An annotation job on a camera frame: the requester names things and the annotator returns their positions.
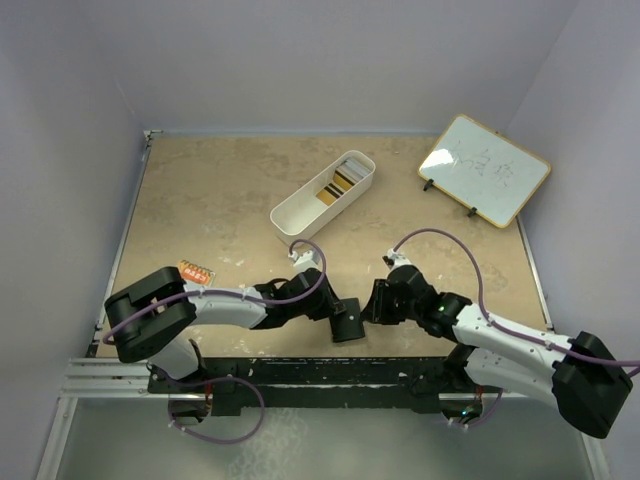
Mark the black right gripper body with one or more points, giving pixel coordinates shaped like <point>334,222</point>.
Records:
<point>394,311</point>

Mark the black leather card holder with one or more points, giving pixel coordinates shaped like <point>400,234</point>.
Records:
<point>348,326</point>

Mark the white plastic card tray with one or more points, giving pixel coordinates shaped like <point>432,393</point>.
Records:
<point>302,215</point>

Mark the gold backed stripe card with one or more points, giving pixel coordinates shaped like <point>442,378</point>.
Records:
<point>330,194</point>

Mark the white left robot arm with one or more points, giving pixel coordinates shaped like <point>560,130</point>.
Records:
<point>148,318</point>

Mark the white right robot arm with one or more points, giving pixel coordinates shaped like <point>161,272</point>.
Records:
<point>577,376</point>

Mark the stack of cards in tray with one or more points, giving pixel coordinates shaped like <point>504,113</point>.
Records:
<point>348,173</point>

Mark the orange spiral notepad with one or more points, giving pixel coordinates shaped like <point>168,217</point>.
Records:
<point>195,273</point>

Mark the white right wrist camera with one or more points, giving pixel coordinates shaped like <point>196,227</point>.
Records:
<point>394,260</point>

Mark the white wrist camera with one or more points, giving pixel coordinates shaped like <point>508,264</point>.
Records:
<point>302,262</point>
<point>394,260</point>

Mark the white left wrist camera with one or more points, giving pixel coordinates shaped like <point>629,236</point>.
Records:
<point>302,262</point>

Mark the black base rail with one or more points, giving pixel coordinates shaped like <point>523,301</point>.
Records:
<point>423,385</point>

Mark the small whiteboard yellow frame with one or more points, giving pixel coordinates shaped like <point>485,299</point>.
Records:
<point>484,171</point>

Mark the aluminium frame rail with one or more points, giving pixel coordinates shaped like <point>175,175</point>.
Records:
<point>88,378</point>

